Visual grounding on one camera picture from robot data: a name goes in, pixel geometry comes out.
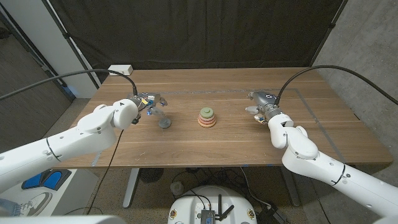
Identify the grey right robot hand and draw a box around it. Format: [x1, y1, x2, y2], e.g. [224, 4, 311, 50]
[245, 91, 283, 121]

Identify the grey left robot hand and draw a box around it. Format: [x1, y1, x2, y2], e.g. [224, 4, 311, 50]
[129, 92, 171, 125]

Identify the green disk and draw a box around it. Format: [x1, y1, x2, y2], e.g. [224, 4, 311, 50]
[200, 107, 215, 119]

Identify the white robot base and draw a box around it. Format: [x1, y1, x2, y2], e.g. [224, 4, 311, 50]
[167, 185, 257, 224]

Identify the white power strip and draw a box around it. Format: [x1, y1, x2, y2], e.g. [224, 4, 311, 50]
[107, 64, 134, 77]

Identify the round black table foot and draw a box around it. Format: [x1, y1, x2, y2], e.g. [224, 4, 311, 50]
[139, 167, 164, 184]

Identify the black backdrop curtain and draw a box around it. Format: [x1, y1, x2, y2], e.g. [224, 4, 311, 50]
[43, 0, 348, 84]

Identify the white table leg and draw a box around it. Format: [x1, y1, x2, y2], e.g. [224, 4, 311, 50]
[123, 167, 141, 209]

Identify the round grey floor object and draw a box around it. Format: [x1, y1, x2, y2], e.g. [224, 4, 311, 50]
[170, 182, 185, 197]

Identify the grey table leg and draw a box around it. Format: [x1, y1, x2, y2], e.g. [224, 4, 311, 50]
[279, 167, 301, 208]

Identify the black backdrop stand pole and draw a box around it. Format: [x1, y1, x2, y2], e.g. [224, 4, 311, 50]
[310, 0, 348, 67]
[41, 0, 102, 89]

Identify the black power adapter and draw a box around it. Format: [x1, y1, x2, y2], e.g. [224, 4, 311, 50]
[257, 205, 289, 224]

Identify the blue foot pedal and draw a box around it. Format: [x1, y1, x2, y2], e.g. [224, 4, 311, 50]
[21, 172, 44, 190]
[42, 169, 72, 189]

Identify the grey radio box with antennas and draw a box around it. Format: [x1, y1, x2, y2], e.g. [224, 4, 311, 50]
[200, 194, 234, 224]

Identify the white sneaker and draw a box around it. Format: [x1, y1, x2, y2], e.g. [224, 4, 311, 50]
[17, 192, 53, 216]

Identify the person's leg in jeans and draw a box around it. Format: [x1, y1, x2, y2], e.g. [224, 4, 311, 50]
[0, 198, 21, 217]

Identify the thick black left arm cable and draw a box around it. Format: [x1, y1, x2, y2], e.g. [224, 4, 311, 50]
[0, 68, 139, 101]

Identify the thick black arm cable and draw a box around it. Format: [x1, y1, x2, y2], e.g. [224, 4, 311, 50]
[0, 68, 139, 101]
[273, 65, 398, 106]

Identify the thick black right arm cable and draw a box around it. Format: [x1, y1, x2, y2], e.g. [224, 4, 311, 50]
[273, 65, 398, 106]

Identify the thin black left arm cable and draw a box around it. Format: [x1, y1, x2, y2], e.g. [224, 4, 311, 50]
[86, 129, 124, 215]

